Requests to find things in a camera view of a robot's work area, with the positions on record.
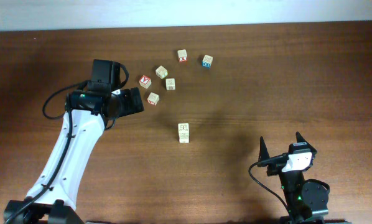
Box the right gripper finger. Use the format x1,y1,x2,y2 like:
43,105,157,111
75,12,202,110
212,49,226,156
295,131,317,156
258,136,270,167

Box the wooden block blue B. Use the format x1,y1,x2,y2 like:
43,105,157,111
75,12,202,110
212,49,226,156
178,123,190,143

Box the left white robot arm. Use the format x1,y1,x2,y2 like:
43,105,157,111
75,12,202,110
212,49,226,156
4,87,144,223

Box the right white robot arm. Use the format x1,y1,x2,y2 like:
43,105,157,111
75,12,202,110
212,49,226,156
258,133,330,223

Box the wooden block red lower left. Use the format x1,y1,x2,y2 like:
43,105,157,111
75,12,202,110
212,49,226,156
147,92,160,106

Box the wooden block red Y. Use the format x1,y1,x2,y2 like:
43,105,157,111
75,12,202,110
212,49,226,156
139,75,152,89

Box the plain wooden block yellow edge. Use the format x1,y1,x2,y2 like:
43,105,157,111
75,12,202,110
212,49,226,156
156,65,168,79

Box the wooden block centre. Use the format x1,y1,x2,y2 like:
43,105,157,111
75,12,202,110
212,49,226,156
165,78,175,90

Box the wooden block red X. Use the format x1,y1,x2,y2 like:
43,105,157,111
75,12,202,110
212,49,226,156
177,49,188,62

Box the wooden block blue side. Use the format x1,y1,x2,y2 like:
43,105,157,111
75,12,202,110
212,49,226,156
202,55,213,68

